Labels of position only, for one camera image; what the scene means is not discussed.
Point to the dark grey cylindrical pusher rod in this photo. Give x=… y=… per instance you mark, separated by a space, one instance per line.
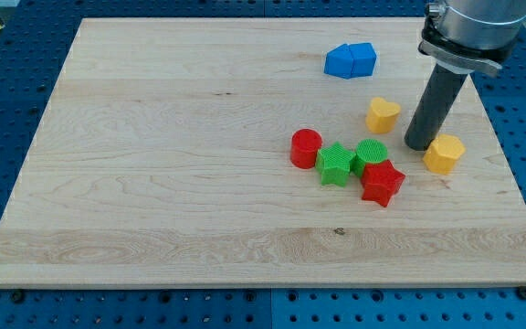
x=437 y=99

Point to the yellow hexagon block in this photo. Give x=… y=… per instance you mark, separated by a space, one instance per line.
x=443 y=153

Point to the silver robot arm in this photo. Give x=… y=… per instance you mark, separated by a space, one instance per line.
x=462 y=36

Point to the yellow heart block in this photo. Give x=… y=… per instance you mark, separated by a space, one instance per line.
x=382 y=115

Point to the blue cube block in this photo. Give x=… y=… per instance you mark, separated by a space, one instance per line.
x=363 y=59

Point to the green cylinder block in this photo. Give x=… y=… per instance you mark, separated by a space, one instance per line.
x=368 y=152

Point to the blue pentagon block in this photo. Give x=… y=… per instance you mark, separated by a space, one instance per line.
x=339 y=62

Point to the red star block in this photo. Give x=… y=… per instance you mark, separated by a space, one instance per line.
x=381 y=182

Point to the green star block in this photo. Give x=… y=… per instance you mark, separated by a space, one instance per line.
x=334 y=164

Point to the red cylinder block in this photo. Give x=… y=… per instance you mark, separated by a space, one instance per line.
x=305 y=143

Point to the wooden board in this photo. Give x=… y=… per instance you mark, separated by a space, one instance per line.
x=162 y=161

